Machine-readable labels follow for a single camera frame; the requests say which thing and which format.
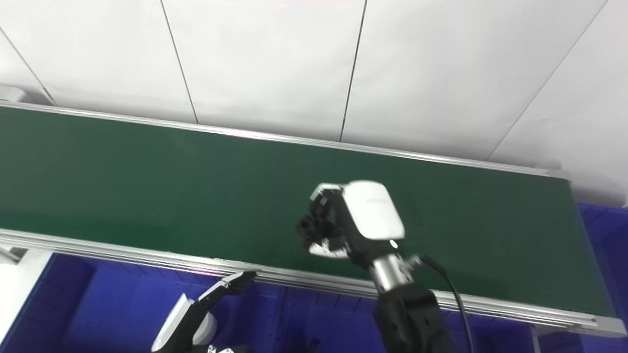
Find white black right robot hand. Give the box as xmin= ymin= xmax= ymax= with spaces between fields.
xmin=296 ymin=180 xmax=406 ymax=268

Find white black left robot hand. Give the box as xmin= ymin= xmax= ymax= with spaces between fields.
xmin=151 ymin=271 xmax=258 ymax=353

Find black flanged part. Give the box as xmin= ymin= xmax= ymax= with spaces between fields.
xmin=296 ymin=199 xmax=335 ymax=246

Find white cylindrical part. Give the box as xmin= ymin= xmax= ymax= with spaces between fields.
xmin=193 ymin=311 xmax=218 ymax=347

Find green conveyor belt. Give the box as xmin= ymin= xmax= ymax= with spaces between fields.
xmin=0 ymin=106 xmax=615 ymax=317
xmin=0 ymin=100 xmax=628 ymax=339

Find blue plastic bin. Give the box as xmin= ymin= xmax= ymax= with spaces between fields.
xmin=0 ymin=252 xmax=286 ymax=353
xmin=532 ymin=202 xmax=628 ymax=353
xmin=279 ymin=284 xmax=540 ymax=353

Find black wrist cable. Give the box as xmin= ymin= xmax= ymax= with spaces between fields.
xmin=407 ymin=255 xmax=476 ymax=353

